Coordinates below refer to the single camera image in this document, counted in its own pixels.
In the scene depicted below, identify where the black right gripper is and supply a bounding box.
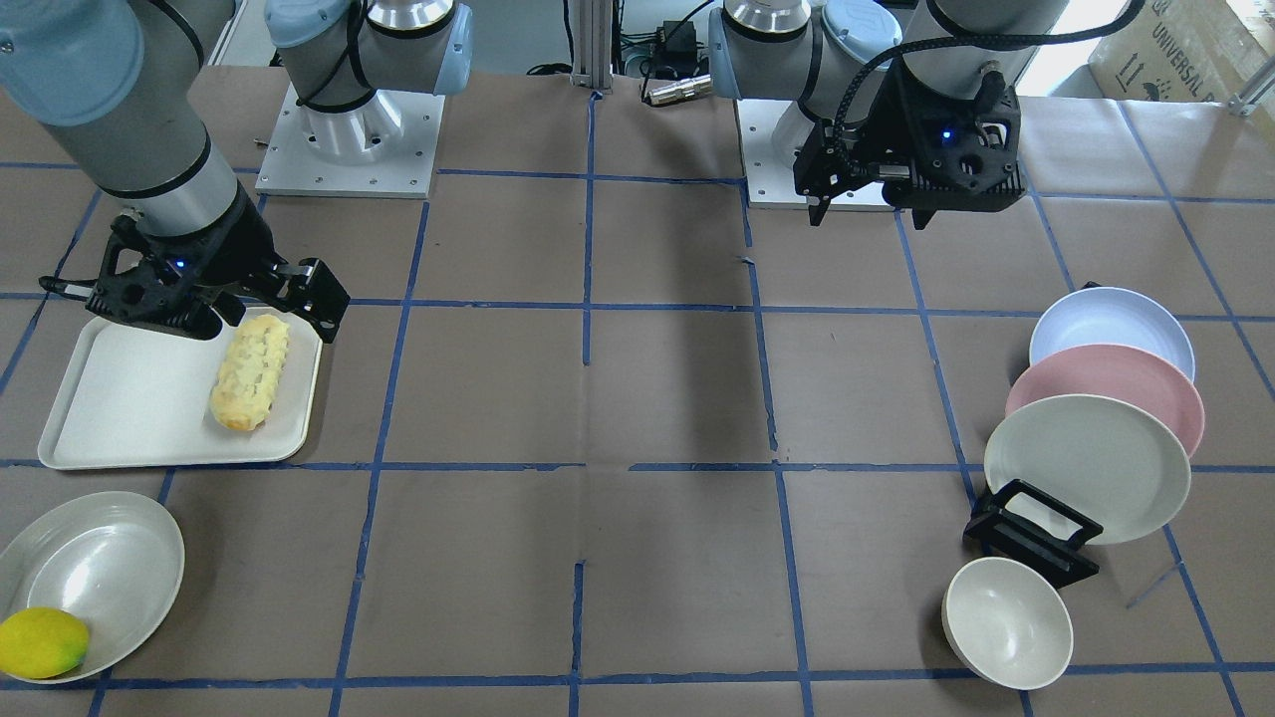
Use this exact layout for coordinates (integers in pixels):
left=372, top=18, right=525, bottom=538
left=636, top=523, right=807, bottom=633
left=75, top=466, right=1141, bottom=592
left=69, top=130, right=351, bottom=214
left=40, top=194, right=351, bottom=344

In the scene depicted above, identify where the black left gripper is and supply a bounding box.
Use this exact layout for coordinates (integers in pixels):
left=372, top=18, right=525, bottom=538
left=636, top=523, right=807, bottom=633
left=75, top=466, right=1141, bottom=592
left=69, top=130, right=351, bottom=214
left=793, top=61, right=1026, bottom=231

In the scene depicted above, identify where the light blue plate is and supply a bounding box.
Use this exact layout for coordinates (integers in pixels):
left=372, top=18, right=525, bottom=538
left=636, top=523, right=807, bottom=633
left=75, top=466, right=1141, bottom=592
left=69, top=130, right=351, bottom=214
left=1028, top=286, right=1197, bottom=380

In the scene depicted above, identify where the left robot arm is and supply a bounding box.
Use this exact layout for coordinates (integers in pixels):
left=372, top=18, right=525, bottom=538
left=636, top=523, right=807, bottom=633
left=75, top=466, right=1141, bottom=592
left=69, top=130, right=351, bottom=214
left=706, top=1, right=1066, bottom=230

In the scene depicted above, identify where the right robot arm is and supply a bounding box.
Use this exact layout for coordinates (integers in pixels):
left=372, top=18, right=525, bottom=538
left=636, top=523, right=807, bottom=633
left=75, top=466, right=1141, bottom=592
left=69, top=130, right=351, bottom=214
left=3, top=1, right=474, bottom=344

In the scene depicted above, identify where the pink plate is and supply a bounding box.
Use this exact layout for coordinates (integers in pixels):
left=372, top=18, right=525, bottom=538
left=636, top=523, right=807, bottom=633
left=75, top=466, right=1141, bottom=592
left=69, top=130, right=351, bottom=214
left=1003, top=344, right=1206, bottom=457

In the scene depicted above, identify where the beige shallow plate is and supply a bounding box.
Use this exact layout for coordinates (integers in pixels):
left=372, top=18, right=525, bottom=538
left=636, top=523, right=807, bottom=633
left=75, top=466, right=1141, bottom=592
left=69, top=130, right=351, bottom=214
left=1, top=491, right=185, bottom=686

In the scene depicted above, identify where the beige plate in rack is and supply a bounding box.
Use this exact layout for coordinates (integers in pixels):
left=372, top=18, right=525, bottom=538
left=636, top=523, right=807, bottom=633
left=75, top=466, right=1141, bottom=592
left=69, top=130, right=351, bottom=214
left=983, top=394, right=1191, bottom=545

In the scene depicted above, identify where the black plate rack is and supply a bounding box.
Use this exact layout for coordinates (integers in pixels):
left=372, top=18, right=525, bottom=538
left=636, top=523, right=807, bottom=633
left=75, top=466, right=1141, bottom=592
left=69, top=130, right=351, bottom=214
left=963, top=478, right=1104, bottom=589

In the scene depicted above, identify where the silver metal connector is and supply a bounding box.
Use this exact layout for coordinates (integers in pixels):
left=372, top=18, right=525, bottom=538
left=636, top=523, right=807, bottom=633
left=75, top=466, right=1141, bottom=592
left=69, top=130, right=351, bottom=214
left=643, top=77, right=713, bottom=108

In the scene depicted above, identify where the black power adapter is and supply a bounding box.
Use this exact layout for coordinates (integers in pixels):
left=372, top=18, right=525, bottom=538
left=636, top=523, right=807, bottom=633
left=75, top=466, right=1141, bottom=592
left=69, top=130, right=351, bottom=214
left=652, top=20, right=697, bottom=64

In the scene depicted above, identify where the cardboard box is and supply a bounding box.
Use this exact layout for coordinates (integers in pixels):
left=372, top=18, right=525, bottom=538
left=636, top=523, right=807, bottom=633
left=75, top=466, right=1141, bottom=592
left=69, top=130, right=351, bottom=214
left=1088, top=1, right=1274, bottom=102

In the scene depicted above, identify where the yellow lemon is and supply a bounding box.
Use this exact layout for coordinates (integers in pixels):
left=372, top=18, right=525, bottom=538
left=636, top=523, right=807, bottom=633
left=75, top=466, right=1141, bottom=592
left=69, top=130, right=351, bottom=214
left=1, top=606, right=91, bottom=680

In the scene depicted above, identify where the beige bowl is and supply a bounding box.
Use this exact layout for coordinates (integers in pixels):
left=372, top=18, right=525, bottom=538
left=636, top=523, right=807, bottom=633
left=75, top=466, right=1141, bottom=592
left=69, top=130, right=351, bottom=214
left=938, top=558, right=1074, bottom=691

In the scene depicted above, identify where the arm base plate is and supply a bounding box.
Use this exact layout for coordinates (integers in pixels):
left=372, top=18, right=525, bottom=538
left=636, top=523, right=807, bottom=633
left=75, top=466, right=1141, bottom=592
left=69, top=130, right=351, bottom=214
left=255, top=88, right=445, bottom=200
left=734, top=98, right=909, bottom=212

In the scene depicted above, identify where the aluminium frame post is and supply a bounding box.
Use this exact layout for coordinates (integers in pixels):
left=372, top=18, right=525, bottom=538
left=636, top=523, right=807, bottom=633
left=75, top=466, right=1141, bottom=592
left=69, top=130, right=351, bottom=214
left=567, top=0, right=618, bottom=96

